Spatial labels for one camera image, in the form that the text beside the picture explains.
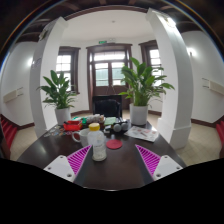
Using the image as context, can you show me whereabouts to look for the small potted plant, white pot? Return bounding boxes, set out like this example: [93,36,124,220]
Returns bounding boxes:
[37,69,79,126]

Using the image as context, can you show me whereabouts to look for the red stair carpet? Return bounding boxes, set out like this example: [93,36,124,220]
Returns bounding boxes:
[0,114,18,149]

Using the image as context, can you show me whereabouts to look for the flat round red coaster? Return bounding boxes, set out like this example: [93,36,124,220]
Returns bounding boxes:
[106,138,124,150]

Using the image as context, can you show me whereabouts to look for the black chair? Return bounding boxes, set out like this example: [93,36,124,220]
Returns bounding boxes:
[92,94,123,118]

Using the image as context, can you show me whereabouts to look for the green packet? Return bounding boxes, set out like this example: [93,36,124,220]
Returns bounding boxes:
[104,116,118,127]

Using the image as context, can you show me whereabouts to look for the grey dumbbell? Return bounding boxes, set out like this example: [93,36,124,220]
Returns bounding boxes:
[111,121,130,134]

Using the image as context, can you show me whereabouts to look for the clear bottle with yellow cap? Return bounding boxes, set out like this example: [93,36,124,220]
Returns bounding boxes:
[87,122,108,162]

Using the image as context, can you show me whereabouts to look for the white wall rail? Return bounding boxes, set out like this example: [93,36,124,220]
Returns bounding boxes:
[201,77,224,96]
[2,87,25,104]

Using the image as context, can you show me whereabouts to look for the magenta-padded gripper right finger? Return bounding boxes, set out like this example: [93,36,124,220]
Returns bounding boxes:
[134,143,184,182]

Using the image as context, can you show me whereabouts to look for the large potted plant, white pot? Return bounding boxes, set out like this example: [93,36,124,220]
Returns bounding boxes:
[118,57,176,127]

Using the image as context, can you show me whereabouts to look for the wooden window beside small plant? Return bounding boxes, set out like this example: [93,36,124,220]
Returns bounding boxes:
[55,45,82,94]

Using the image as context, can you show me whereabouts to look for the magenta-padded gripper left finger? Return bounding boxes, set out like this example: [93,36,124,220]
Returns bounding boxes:
[43,144,94,185]

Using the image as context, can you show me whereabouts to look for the dark wooden double door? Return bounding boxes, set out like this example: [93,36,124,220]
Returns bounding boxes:
[85,42,134,113]

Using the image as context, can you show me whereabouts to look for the printed paper leaflet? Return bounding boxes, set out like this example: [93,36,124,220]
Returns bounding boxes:
[124,125,160,143]

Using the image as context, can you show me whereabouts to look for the wooden window behind large plant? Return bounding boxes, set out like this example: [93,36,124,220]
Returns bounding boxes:
[138,39,165,88]

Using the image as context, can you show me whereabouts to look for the red plastic box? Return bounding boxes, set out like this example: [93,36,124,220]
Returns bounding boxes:
[62,120,83,132]

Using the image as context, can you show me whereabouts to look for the brown box of snack packets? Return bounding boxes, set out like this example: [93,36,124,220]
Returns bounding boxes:
[84,114,107,129]

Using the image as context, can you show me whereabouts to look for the colourful round stickers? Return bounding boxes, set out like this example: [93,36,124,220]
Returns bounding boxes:
[43,124,73,138]

